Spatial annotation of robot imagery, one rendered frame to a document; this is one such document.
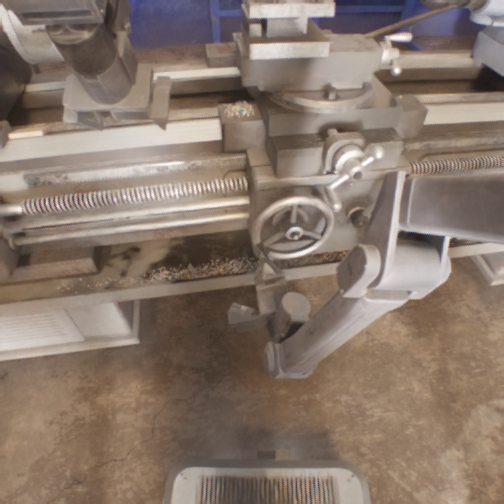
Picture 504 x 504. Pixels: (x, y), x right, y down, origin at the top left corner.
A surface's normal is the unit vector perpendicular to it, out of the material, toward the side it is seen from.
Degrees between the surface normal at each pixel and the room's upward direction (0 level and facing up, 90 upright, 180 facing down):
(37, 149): 36
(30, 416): 0
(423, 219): 73
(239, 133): 90
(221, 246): 0
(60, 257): 0
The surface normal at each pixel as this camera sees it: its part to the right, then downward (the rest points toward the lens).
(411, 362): 0.00, -0.66
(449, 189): -0.95, -0.11
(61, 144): 0.10, -0.11
